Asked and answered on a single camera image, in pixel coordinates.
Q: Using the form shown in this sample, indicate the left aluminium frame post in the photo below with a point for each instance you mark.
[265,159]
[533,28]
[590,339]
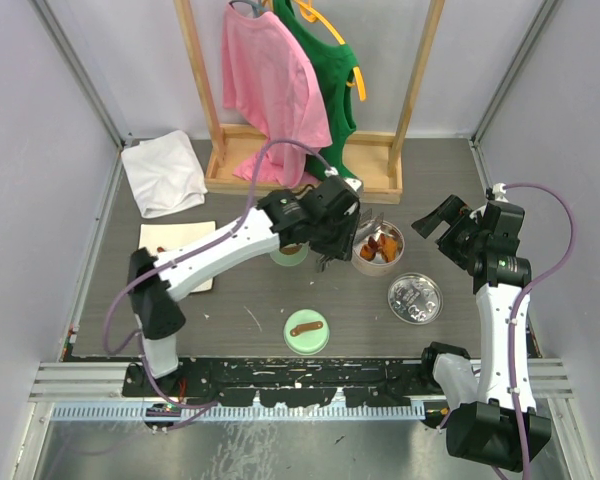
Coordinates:
[77,68]

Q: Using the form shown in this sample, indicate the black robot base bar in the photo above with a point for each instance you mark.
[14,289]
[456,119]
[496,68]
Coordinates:
[299,382]

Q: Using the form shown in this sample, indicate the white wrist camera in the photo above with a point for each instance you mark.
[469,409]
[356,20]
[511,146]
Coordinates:
[496,192]
[355,184]

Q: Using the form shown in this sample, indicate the brown grilled eel piece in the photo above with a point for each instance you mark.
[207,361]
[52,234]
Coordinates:
[372,242]

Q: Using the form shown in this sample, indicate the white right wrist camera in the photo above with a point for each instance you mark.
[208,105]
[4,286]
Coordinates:
[496,192]

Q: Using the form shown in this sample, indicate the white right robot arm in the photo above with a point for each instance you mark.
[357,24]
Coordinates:
[493,417]

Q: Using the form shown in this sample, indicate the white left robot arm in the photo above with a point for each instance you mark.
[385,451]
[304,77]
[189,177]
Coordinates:
[157,283]

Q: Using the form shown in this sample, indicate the white square plate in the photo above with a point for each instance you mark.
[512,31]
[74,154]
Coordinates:
[172,236]

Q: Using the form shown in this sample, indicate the mint green canister lid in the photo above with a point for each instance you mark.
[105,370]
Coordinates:
[306,332]

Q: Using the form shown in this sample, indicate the aluminium corner frame post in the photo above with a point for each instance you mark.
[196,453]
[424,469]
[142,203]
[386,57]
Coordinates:
[539,22]

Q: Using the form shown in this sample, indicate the white cloth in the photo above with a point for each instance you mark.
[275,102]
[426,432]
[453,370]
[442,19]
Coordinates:
[165,175]

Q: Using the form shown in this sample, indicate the round silver tin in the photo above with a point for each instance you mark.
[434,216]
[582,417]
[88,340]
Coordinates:
[378,267]

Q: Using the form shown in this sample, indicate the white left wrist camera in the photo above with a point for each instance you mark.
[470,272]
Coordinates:
[355,184]

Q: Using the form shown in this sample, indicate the pink t-shirt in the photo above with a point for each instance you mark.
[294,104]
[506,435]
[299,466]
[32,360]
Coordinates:
[269,80]

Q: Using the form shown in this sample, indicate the white slotted cable duct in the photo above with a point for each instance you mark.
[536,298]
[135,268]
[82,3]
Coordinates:
[148,411]

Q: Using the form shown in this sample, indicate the orange fried shrimp piece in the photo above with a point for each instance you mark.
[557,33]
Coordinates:
[390,248]

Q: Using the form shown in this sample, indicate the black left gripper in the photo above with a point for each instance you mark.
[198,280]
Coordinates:
[342,247]

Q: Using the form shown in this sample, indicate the silver embossed tin lid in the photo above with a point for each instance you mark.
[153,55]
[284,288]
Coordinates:
[414,298]

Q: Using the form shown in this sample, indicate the mint green tin canister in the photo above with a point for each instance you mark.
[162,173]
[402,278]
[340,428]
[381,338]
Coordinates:
[290,256]

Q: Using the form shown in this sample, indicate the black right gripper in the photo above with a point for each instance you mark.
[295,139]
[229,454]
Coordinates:
[451,211]

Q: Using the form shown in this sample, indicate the grey clothes hanger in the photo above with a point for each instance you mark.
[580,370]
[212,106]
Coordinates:
[257,7]

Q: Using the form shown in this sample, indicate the green t-shirt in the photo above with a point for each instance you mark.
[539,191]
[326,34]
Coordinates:
[334,68]

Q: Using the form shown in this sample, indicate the metal serving tongs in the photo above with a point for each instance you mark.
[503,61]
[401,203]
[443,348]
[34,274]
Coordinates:
[367,225]

